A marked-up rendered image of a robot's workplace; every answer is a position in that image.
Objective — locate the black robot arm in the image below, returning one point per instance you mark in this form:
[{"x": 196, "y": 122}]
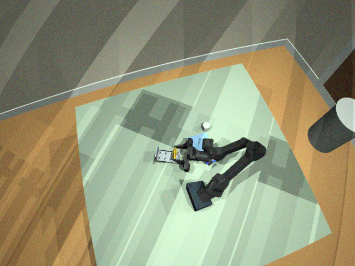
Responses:
[{"x": 220, "y": 182}]

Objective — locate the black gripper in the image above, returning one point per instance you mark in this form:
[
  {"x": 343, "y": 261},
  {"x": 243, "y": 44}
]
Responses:
[{"x": 186, "y": 164}]

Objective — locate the dark grey cylinder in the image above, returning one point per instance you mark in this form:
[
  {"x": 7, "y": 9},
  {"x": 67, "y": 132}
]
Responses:
[{"x": 206, "y": 126}]

